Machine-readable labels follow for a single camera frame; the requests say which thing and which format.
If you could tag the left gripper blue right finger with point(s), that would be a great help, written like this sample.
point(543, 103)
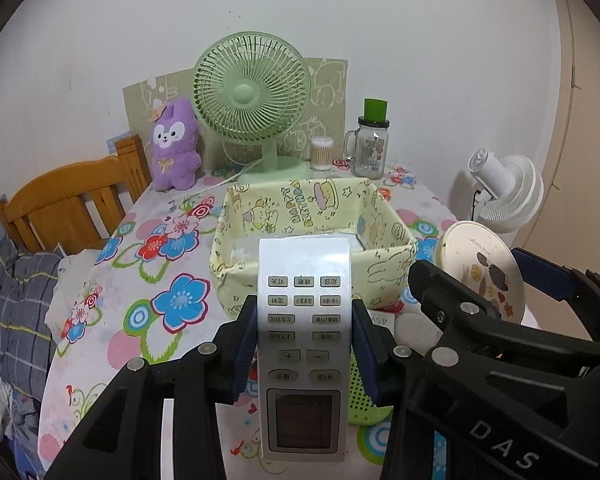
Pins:
point(365, 345)

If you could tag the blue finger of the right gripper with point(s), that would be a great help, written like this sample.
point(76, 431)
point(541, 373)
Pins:
point(440, 295)
point(546, 277)

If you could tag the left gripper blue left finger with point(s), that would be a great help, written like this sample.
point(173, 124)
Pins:
point(245, 333)

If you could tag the round beige compact mirror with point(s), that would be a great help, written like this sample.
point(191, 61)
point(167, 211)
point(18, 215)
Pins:
point(480, 259)

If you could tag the green panda speaker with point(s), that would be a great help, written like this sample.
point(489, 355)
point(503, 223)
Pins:
point(362, 410)

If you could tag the white remote control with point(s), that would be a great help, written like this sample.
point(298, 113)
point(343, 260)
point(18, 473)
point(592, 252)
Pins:
point(304, 310)

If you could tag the white 45W charger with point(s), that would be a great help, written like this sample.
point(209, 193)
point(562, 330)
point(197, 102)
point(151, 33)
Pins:
point(383, 319)

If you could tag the white earbuds case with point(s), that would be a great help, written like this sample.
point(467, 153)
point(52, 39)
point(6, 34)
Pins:
point(417, 332)

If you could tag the yellow cartoon storage box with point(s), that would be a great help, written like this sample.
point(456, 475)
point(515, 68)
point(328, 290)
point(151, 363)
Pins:
point(352, 206)

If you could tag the clear plastic bag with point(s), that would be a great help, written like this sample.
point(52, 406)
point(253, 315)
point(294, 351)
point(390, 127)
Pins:
point(244, 250)

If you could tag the white standing fan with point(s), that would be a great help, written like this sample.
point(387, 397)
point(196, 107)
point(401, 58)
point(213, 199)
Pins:
point(510, 191)

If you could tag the floral tablecloth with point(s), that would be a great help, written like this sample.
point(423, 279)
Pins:
point(149, 293)

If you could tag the glass jar mug green lid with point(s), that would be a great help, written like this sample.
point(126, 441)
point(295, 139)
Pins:
point(366, 147)

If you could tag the cotton swab container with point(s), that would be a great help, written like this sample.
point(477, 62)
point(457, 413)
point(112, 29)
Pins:
point(321, 153)

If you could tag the purple plush toy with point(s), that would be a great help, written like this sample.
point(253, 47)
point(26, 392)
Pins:
point(174, 157)

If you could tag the wooden bed headboard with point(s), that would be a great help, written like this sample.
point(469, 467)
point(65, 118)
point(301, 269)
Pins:
point(77, 206)

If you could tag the grey plaid bedding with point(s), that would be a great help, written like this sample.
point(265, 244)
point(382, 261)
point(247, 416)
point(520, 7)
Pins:
point(27, 347)

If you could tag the green desk fan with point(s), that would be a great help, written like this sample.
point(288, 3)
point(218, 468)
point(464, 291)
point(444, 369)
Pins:
point(250, 88)

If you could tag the cartoon wall paper sheet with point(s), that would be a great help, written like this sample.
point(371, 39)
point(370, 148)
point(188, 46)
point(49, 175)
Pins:
point(325, 114)

